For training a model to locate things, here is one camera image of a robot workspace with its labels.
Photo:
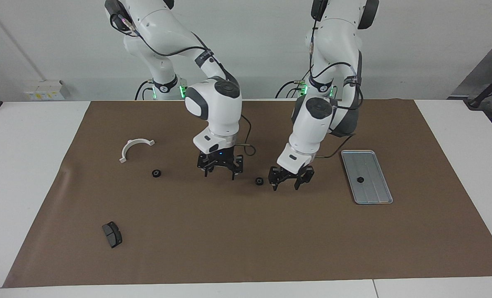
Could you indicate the white wall socket box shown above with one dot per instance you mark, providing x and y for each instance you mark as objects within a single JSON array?
[{"x": 45, "y": 91}]

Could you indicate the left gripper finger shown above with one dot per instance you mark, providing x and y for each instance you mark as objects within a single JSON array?
[
  {"x": 305, "y": 177},
  {"x": 276, "y": 178}
]

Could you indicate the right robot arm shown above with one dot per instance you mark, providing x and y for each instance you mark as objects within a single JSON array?
[{"x": 217, "y": 111}]

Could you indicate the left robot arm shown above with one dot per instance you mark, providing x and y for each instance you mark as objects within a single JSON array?
[{"x": 312, "y": 124}]

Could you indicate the white curved plastic bracket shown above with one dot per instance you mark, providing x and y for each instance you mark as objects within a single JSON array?
[{"x": 135, "y": 145}]

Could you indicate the silver metal tray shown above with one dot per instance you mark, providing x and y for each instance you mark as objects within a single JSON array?
[{"x": 372, "y": 188}]

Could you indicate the black brake pad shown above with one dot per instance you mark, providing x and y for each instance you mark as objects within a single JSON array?
[{"x": 112, "y": 234}]

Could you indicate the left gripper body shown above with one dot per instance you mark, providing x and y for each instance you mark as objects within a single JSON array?
[{"x": 290, "y": 170}]

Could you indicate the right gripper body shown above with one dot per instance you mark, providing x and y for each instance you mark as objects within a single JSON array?
[{"x": 218, "y": 157}]

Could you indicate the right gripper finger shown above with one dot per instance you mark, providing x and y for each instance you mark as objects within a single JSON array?
[
  {"x": 237, "y": 166},
  {"x": 205, "y": 165}
]

